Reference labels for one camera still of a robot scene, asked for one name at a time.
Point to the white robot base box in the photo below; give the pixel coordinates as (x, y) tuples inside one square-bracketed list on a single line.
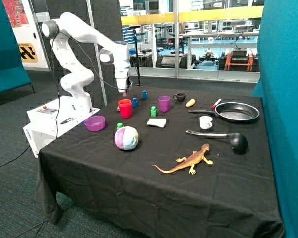
[(51, 120)]

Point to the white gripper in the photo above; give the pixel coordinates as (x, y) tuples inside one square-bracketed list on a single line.
[(123, 80)]

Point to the white sponge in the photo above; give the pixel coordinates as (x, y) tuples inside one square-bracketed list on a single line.
[(161, 123)]

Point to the blue block near cup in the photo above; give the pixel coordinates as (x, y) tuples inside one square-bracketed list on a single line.
[(135, 103)]

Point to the purple plastic cup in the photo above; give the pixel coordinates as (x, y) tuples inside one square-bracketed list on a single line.
[(164, 103)]

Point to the green block centre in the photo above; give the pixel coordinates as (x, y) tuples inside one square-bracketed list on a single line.
[(153, 111)]

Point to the black frying pan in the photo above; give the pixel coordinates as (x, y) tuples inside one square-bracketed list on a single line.
[(232, 112)]

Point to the black tablecloth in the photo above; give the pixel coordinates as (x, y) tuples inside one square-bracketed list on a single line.
[(233, 198)]

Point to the blue block far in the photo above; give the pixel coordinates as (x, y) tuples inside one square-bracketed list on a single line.
[(144, 95)]

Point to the red plastic cup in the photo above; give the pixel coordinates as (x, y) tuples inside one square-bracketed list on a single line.
[(125, 106)]

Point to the purple plastic bowl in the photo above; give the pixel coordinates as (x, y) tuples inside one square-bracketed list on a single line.
[(95, 123)]

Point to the green block near ball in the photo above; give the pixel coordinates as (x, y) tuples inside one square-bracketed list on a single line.
[(119, 126)]

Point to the red white marker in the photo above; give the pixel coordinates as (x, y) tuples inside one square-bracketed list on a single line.
[(215, 104)]

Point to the white mug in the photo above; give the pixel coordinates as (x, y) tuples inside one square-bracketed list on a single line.
[(205, 122)]

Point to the teal sofa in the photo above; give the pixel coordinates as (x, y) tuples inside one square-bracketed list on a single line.
[(12, 73)]

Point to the pastel fabric ball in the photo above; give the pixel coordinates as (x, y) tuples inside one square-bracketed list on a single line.
[(126, 138)]

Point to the small black cup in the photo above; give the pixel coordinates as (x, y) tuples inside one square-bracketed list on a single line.
[(180, 97)]

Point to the teal partition right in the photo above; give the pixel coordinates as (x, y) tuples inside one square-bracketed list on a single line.
[(278, 86)]

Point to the orange toy lizard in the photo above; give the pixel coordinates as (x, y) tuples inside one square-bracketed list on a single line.
[(191, 161)]

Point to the black ladle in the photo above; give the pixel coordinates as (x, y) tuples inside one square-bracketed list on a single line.
[(238, 142)]

